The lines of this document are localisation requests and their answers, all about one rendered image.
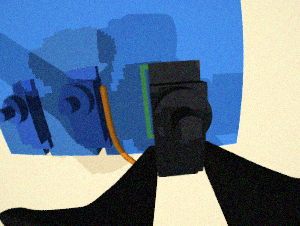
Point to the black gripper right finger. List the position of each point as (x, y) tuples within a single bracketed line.
[(250, 194)]

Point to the blue flat deck plate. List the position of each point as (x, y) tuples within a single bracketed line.
[(56, 54)]

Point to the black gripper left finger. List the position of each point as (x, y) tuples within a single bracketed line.
[(130, 202)]

